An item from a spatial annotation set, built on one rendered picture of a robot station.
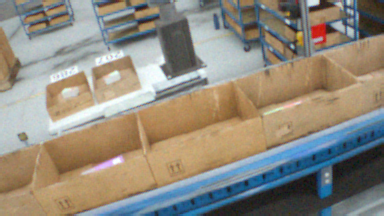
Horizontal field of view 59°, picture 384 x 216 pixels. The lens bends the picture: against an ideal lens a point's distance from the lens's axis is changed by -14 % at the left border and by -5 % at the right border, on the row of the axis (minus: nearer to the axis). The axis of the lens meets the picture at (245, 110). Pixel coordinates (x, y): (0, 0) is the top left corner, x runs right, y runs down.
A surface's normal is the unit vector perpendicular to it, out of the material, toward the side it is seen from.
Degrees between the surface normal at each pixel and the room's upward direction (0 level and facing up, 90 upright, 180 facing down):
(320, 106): 90
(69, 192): 90
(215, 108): 90
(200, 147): 90
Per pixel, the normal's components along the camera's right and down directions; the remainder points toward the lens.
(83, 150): 0.33, 0.46
